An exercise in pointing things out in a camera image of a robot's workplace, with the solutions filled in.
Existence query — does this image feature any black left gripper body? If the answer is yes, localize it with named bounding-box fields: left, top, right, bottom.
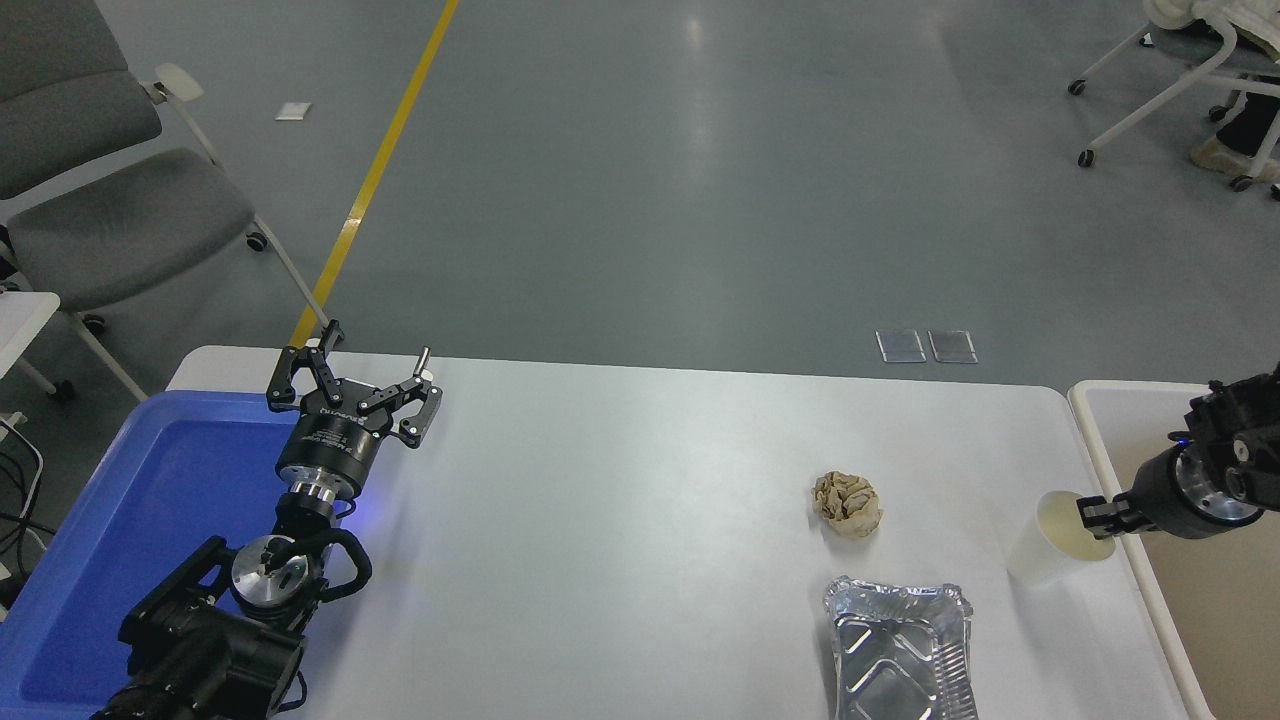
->
left=275, top=385, right=393, bottom=496

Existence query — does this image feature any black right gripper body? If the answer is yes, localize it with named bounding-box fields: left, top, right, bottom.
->
left=1130, top=447, right=1206, bottom=541

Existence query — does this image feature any white paper cup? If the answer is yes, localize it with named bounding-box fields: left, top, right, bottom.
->
left=1005, top=490, right=1117, bottom=588

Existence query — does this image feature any large pale bin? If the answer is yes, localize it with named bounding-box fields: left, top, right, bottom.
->
left=1068, top=380, right=1280, bottom=720

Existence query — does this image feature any blue plastic tray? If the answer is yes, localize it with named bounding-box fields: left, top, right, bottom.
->
left=0, top=388, right=301, bottom=720

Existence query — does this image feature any silver foil tray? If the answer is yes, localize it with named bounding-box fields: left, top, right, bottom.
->
left=823, top=576, right=979, bottom=720

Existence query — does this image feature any grey office chair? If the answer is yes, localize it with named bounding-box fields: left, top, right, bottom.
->
left=0, top=0, right=341, bottom=401

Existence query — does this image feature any crumpled tan paper ball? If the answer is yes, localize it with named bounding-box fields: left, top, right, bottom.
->
left=812, top=471, right=883, bottom=541

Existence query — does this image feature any small white side table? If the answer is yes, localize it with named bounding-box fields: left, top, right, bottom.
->
left=0, top=290, right=63, bottom=381

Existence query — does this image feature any seated person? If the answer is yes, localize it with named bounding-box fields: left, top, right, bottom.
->
left=1145, top=0, right=1280, bottom=183

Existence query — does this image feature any white framed wheeled chair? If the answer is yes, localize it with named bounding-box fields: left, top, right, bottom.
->
left=1068, top=20, right=1280, bottom=193

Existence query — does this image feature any black cable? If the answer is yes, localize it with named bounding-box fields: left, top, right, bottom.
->
left=0, top=512, right=59, bottom=547
left=0, top=418, right=47, bottom=523

